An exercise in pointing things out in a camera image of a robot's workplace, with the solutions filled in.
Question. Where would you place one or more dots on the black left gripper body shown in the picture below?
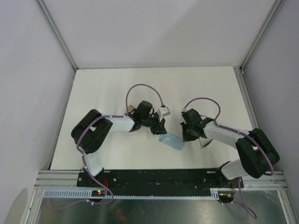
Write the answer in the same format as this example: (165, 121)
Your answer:
(153, 122)

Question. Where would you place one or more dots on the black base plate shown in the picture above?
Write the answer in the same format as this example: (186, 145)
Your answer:
(116, 178)

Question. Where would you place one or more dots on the reflective metal sheet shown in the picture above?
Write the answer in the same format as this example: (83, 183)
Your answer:
(266, 205)

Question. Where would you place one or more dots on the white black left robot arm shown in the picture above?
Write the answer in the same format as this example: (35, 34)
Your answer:
(90, 133)

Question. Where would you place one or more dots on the grey slotted cable duct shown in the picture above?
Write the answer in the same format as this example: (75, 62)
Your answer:
(211, 194)

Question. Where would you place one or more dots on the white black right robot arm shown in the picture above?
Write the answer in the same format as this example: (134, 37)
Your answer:
(256, 153)

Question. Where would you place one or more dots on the map print glasses case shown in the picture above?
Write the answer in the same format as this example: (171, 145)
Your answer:
(131, 110)

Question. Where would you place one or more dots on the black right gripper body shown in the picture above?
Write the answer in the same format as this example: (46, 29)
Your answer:
(188, 134)

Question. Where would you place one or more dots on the front aluminium frame rails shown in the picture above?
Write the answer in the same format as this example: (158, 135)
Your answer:
(66, 179)

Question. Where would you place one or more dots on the light blue cleaning cloth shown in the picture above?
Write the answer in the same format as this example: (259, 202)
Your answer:
(172, 141)

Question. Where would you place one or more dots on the black aviator sunglasses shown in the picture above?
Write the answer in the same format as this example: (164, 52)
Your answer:
(203, 143)

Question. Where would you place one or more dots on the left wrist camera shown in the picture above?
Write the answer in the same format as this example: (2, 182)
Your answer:
(163, 111)

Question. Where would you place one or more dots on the aluminium frame rail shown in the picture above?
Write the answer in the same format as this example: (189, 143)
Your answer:
(56, 33)

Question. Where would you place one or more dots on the right aluminium frame post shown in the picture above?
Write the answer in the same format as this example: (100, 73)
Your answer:
(269, 19)

